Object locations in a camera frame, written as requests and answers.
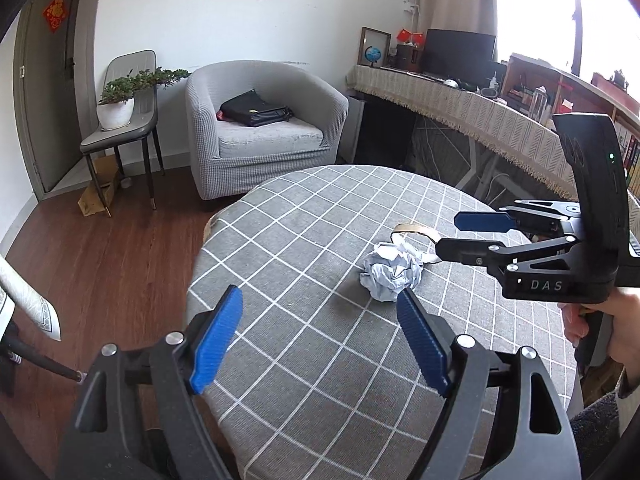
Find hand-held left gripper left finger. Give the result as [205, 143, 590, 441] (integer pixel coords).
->
[55, 284, 244, 480]

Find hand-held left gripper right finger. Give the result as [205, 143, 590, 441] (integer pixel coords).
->
[395, 289, 583, 480]

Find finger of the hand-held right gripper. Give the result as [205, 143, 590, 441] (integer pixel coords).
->
[435, 234, 584, 277]
[454, 200, 583, 237]

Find brown tape roll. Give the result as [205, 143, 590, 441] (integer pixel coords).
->
[391, 221, 443, 263]

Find bluish paper ball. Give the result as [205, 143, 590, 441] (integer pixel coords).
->
[361, 241, 423, 302]

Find person's right hand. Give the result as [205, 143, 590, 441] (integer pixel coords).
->
[560, 287, 640, 368]

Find row of books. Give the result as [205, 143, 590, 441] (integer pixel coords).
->
[615, 120, 640, 191]

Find grey line-patterned rug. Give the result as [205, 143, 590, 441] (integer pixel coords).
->
[407, 115, 506, 206]

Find grey checked tablecloth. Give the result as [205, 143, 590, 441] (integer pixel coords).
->
[185, 164, 583, 480]

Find long desk with cloth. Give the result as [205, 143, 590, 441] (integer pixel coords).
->
[345, 64, 640, 256]

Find glass jar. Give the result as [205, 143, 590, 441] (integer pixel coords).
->
[532, 87, 551, 123]

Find wooden bookshelf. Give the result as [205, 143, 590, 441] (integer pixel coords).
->
[500, 52, 640, 196]

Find white computer case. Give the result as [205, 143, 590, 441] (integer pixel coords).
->
[345, 95, 368, 163]

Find black monitor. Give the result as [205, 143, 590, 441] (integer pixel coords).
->
[421, 29, 497, 81]

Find black metal pole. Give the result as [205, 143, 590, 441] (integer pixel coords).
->
[0, 332, 83, 398]

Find brown wooden box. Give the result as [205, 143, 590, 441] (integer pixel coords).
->
[395, 44, 421, 71]

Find cardboard box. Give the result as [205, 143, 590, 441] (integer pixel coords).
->
[77, 152, 123, 217]

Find white patterned cloth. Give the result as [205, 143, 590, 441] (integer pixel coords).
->
[0, 255, 62, 343]

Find person's dark grey clothing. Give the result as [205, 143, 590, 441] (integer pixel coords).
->
[570, 392, 632, 480]

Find grey armchair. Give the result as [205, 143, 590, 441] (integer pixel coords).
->
[185, 60, 350, 201]

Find window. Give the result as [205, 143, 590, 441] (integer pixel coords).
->
[492, 0, 640, 111]

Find black handbag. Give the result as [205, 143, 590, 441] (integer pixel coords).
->
[219, 89, 295, 128]

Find potted plant in white pot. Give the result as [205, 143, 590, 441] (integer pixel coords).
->
[96, 66, 192, 132]

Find grey dining chair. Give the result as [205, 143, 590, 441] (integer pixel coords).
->
[80, 50, 166, 218]

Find grey door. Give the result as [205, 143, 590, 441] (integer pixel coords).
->
[12, 0, 98, 203]

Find red door decoration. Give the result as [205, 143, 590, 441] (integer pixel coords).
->
[42, 0, 68, 33]

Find wooden picture frame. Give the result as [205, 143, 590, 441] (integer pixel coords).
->
[357, 26, 392, 68]

